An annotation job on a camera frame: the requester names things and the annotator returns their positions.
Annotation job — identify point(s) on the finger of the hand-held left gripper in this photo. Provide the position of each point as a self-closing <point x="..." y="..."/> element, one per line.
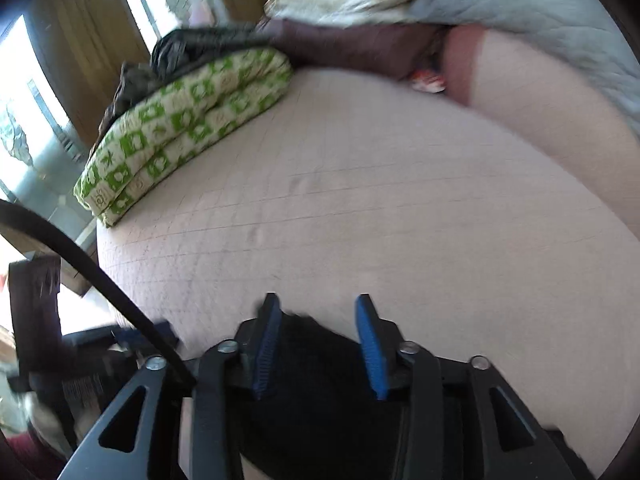
<point x="152" y="334"/>

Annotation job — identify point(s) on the dark red cloth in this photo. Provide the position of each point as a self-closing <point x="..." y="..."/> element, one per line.
<point x="37" y="460"/>

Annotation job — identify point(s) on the pink quilted bed cover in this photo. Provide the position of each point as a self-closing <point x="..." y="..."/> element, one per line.
<point x="350" y="200"/>

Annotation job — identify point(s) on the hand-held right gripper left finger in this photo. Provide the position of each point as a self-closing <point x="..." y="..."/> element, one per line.
<point x="266" y="350"/>

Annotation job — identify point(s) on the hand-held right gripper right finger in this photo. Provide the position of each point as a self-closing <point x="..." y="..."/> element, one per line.
<point x="374" y="355"/>

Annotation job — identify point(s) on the grey quilted blanket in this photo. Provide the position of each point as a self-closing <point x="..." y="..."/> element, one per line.
<point x="525" y="15"/>

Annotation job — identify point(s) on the green white checked quilt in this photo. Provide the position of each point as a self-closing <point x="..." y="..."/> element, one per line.
<point x="175" y="125"/>

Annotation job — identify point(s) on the dark clothing pile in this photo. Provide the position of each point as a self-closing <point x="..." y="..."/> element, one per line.
<point x="180" y="52"/>

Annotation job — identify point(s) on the red white small packet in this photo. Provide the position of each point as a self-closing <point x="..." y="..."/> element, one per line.
<point x="426" y="83"/>

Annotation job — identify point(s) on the pale pink pillow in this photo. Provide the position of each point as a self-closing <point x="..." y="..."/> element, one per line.
<point x="540" y="110"/>

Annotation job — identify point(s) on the black pants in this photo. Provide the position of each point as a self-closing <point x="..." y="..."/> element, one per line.
<point x="320" y="410"/>

